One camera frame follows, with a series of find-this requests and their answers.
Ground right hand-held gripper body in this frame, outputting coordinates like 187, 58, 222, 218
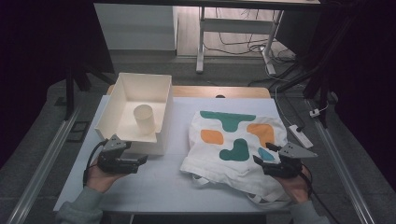
262, 142, 318, 179

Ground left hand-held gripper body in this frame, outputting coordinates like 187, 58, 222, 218
97, 133, 141, 175

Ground white cup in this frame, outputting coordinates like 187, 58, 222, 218
133, 104, 156, 135

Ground white tote bag coloured shapes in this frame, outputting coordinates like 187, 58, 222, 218
179, 110, 295, 208

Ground white storage box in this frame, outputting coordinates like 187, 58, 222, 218
94, 72, 174, 157

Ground person's left hand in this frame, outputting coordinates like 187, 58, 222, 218
84, 162, 125, 194

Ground person's right hand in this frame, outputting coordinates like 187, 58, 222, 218
275, 169, 311, 203

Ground white table cover board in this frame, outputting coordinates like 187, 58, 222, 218
53, 94, 304, 213

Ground white power strip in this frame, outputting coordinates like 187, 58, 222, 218
288, 124, 315, 149

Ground black floor plate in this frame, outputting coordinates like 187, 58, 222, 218
66, 120, 92, 144

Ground black metal stand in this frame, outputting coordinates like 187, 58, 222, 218
63, 60, 117, 121
276, 18, 347, 129

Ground black curtain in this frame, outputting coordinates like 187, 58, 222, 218
320, 0, 396, 192
0, 0, 116, 171

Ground white cabinet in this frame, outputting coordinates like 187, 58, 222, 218
93, 3, 179, 51

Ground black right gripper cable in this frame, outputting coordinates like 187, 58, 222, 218
299, 163, 344, 224

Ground black power strip cable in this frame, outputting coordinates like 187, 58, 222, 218
279, 90, 305, 133

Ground aluminium rail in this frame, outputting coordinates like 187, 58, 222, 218
306, 98, 378, 224
6, 105, 82, 224

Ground bundle of floor cables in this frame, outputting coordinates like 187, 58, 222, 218
203, 7, 297, 64

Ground white desk frame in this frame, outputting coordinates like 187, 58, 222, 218
195, 7, 285, 76

